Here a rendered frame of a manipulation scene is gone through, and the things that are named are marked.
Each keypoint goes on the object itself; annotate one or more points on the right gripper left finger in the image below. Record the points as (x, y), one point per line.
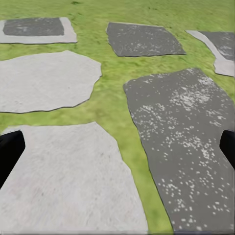
(12, 145)

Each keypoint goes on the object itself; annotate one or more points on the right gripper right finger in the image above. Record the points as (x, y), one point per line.
(227, 146)

